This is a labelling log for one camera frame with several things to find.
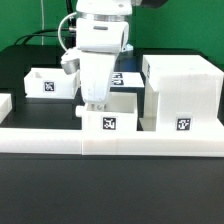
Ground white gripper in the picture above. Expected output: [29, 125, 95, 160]
[80, 51, 117, 112]

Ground white front drawer box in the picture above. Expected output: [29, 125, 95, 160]
[75, 92, 138, 133]

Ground white drawer box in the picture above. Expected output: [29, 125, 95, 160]
[75, 92, 138, 133]
[24, 68, 80, 99]

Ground white drawer cabinet frame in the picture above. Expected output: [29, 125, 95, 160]
[140, 55, 224, 132]

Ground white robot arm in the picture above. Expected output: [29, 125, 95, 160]
[58, 0, 168, 110]

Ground white fiducial marker sheet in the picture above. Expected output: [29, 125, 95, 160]
[111, 72, 144, 88]

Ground white U-shaped border fence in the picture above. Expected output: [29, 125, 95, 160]
[0, 93, 224, 158]

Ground black cable connector block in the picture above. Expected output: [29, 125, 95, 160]
[65, 36, 77, 53]

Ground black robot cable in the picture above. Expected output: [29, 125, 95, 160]
[13, 0, 79, 46]

